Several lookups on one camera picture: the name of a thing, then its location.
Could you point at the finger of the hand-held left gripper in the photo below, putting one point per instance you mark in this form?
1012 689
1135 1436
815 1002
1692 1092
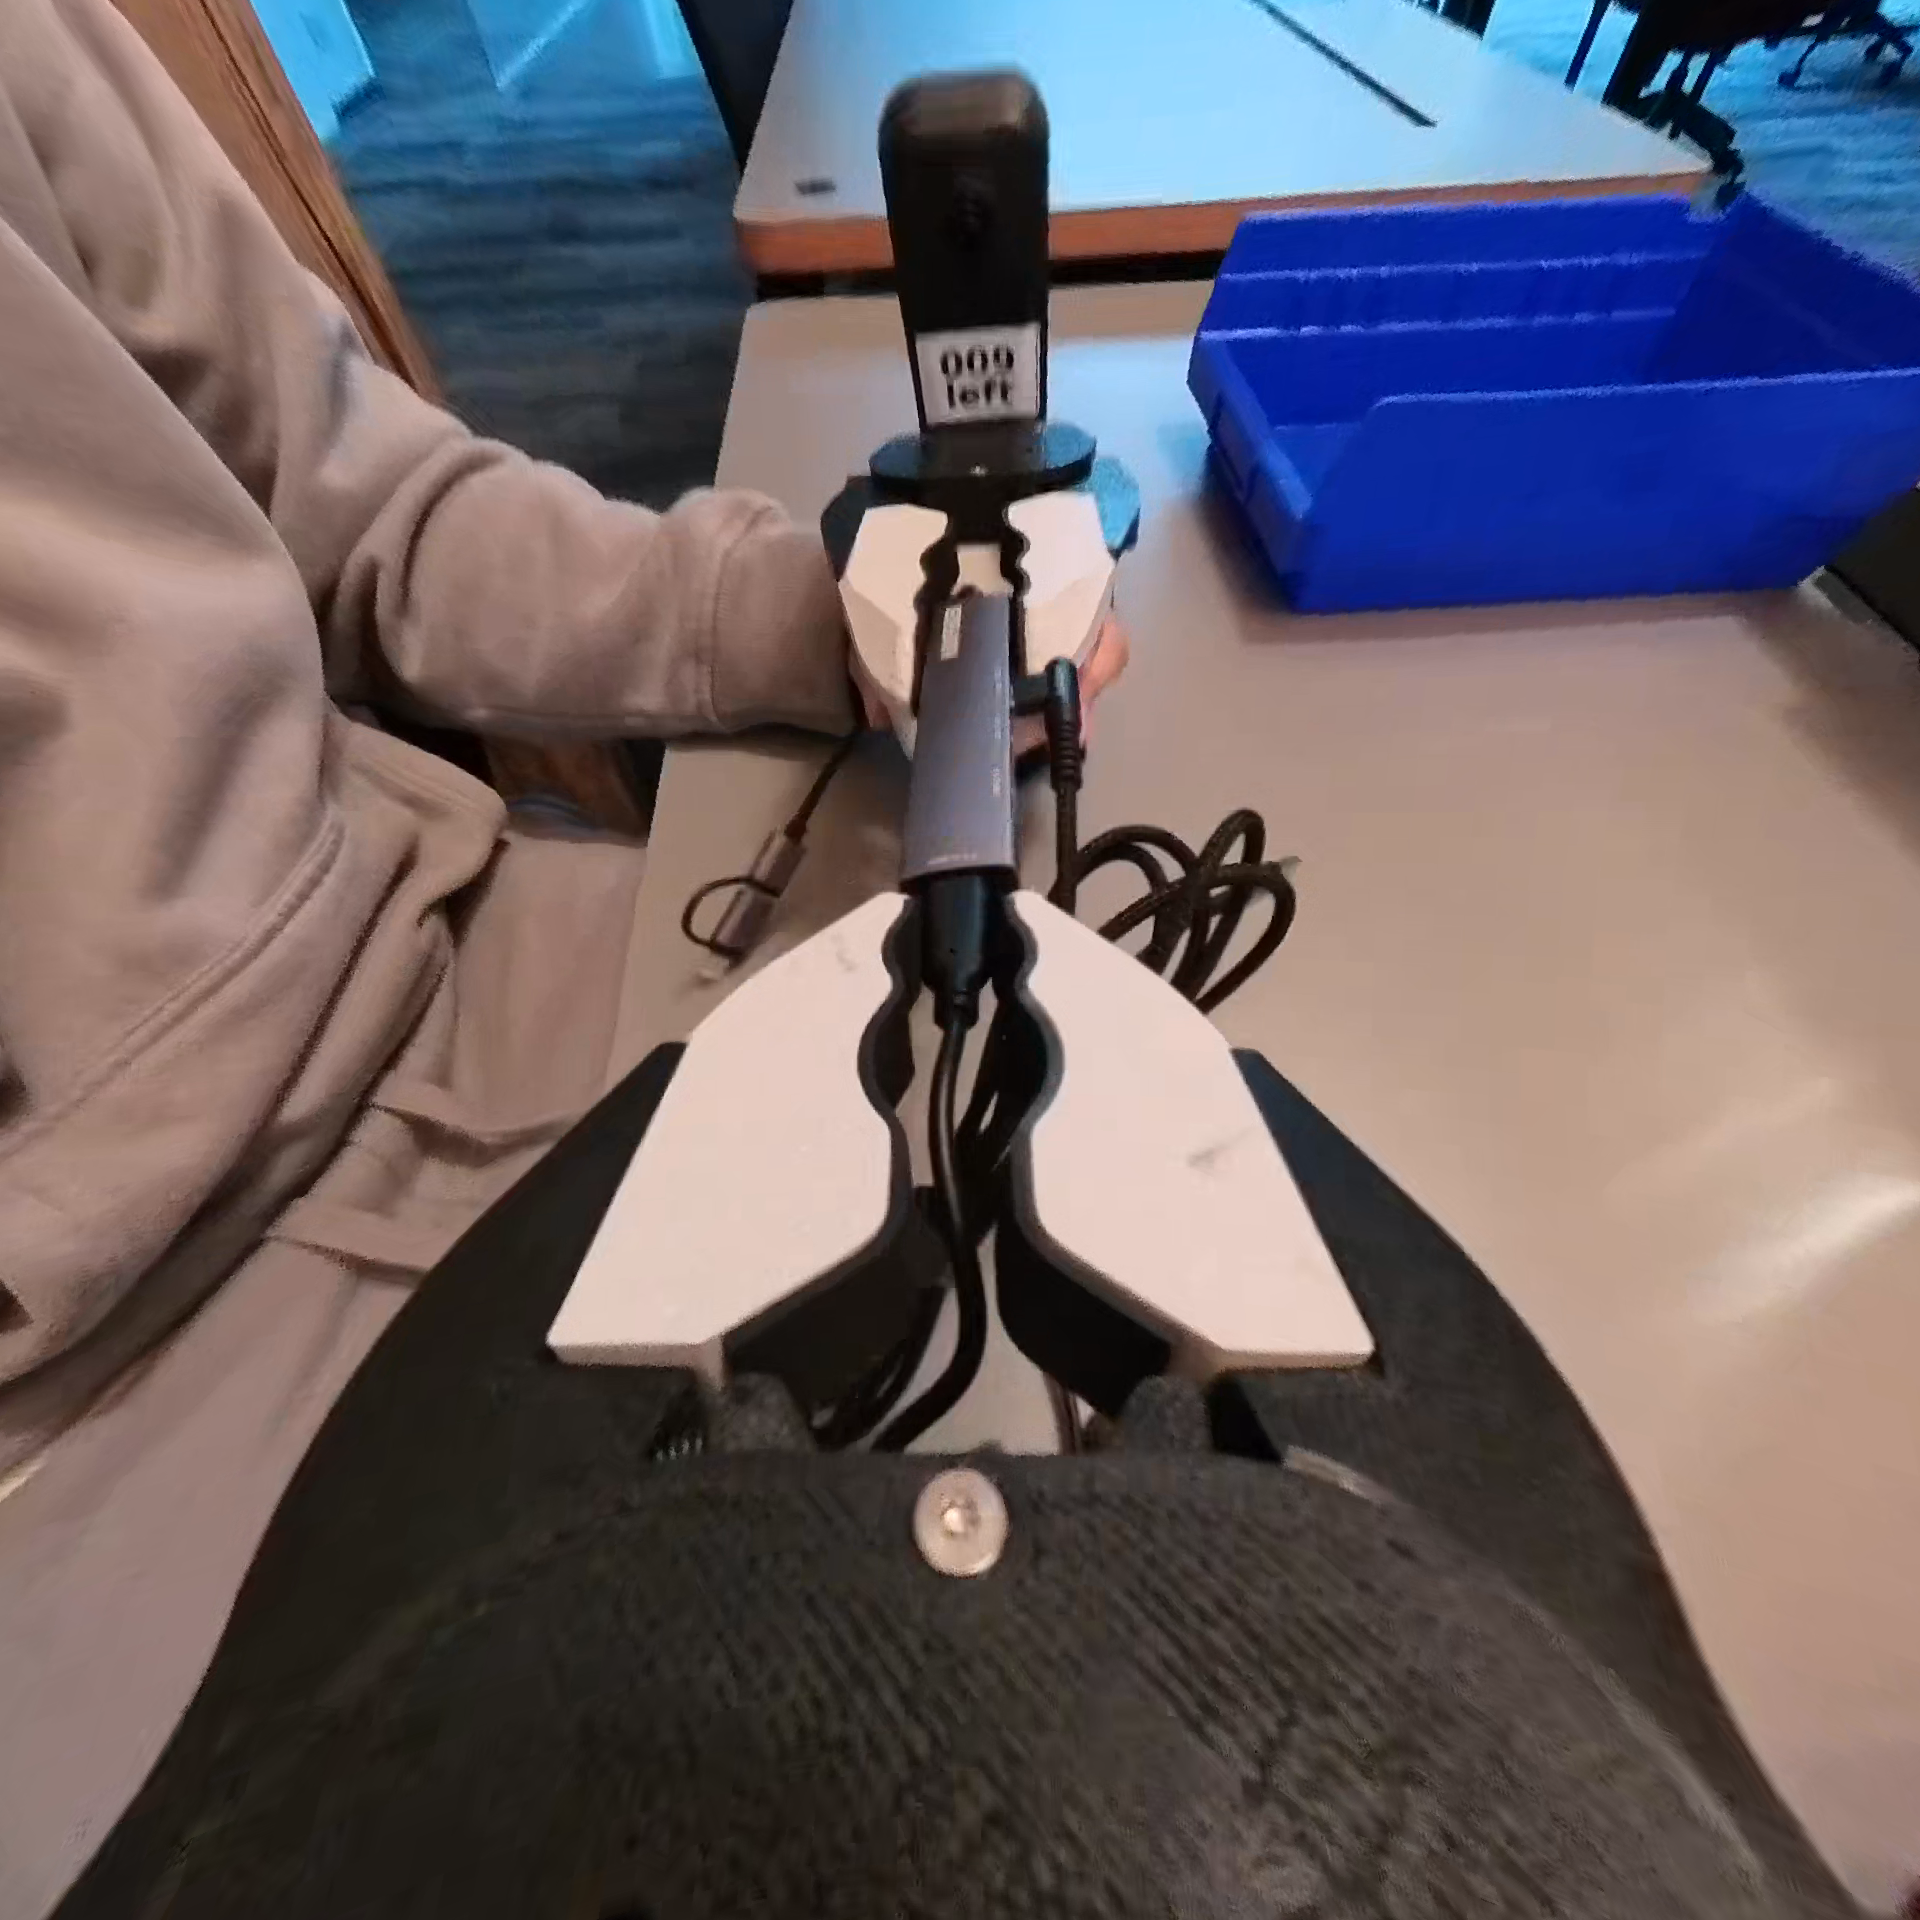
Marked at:
1068 580
885 615

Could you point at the black office chair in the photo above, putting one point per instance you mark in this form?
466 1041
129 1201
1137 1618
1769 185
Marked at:
1682 60

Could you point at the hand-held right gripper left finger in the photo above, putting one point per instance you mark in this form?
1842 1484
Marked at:
751 1185

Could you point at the blue plastic bin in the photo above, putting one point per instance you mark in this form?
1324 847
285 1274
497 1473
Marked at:
1577 451

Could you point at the wooden post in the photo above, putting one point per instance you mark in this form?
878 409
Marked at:
301 195

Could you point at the person in beige hoodie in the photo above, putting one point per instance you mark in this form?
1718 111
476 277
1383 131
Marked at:
181 902

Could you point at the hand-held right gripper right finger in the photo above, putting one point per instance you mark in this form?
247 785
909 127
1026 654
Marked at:
1186 1185

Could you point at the person's left hand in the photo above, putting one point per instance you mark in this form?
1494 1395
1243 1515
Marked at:
1107 662

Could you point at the grey table with wood edge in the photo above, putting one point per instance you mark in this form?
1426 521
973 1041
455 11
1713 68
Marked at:
1172 135

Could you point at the person's left forearm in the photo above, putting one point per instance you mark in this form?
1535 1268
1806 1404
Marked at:
599 599

